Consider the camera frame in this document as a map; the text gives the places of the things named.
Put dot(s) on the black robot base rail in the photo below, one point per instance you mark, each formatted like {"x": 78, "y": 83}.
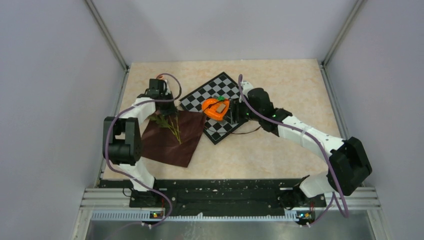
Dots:
{"x": 219, "y": 197}

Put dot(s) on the brown ribbon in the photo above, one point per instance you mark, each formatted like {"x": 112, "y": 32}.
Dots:
{"x": 223, "y": 127}

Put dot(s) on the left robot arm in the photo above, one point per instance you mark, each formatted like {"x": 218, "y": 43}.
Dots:
{"x": 122, "y": 142}

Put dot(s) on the black white chessboard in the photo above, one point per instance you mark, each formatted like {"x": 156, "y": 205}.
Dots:
{"x": 221, "y": 85}

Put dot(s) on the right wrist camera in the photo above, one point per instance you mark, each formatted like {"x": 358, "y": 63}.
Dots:
{"x": 245, "y": 88}

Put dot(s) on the aluminium frame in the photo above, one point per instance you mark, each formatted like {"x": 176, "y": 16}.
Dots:
{"x": 376, "y": 216}

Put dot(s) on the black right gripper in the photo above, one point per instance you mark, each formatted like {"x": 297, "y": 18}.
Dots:
{"x": 235, "y": 108}

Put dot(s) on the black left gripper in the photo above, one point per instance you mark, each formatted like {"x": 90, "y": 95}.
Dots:
{"x": 170, "y": 110}

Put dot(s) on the tan wooden block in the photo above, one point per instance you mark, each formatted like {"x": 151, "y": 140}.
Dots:
{"x": 221, "y": 108}

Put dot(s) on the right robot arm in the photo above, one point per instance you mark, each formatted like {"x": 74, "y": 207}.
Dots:
{"x": 347, "y": 161}

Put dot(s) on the maroon wrapping paper sheet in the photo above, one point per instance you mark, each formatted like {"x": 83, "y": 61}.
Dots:
{"x": 159, "y": 144}

